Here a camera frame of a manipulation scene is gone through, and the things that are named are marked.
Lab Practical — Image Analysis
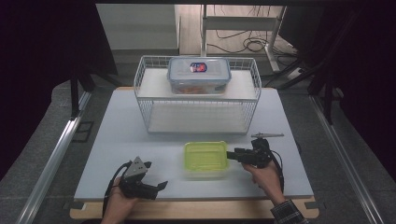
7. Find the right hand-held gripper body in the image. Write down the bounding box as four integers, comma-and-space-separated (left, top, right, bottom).
242, 133, 285, 169

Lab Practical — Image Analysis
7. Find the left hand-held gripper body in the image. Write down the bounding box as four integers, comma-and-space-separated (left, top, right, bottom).
120, 156, 159, 201

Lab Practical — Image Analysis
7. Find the person's right hand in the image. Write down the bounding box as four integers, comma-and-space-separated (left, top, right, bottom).
242, 161, 282, 199

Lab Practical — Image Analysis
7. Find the person's left hand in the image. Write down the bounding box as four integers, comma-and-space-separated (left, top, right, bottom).
106, 176, 140, 217

